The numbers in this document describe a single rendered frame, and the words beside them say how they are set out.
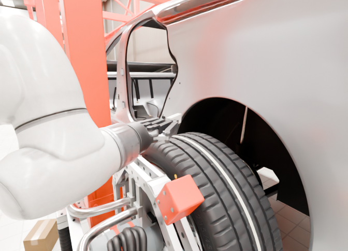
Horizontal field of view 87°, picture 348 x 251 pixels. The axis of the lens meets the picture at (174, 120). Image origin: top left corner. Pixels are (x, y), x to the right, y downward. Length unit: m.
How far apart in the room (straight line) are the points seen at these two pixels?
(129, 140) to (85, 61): 0.69
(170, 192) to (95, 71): 0.74
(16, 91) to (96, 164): 0.14
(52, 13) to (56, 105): 2.74
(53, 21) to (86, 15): 1.97
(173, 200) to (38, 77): 0.33
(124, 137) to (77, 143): 0.09
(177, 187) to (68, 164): 0.25
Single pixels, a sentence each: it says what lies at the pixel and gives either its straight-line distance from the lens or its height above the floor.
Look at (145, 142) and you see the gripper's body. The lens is 0.40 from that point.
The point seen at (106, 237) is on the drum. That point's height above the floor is 0.91.
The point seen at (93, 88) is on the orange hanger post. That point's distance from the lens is 1.01.
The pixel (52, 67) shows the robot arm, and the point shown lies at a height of 1.41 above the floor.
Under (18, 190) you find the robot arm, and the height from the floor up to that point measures 1.27.
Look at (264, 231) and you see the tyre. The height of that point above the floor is 1.00.
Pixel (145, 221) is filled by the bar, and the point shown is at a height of 0.94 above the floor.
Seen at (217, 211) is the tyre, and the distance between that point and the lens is 0.51.
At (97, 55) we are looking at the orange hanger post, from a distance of 1.02.
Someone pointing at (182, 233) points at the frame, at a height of 1.01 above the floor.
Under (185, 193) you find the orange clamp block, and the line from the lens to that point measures 0.45.
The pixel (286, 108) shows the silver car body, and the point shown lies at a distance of 0.70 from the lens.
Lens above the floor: 1.40
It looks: 13 degrees down
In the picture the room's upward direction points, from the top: straight up
